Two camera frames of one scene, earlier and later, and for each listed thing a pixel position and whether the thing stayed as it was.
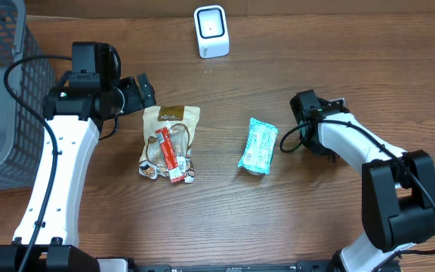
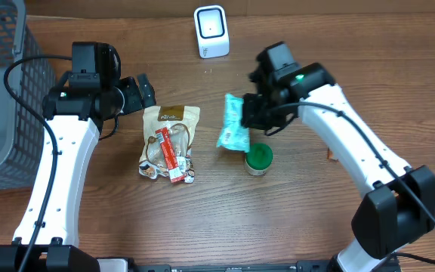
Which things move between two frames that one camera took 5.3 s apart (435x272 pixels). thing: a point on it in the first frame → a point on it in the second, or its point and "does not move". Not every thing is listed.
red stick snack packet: (168, 157) does not move
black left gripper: (134, 95) does not move
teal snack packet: (260, 147) → (233, 134)
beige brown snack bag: (181, 122) does not move
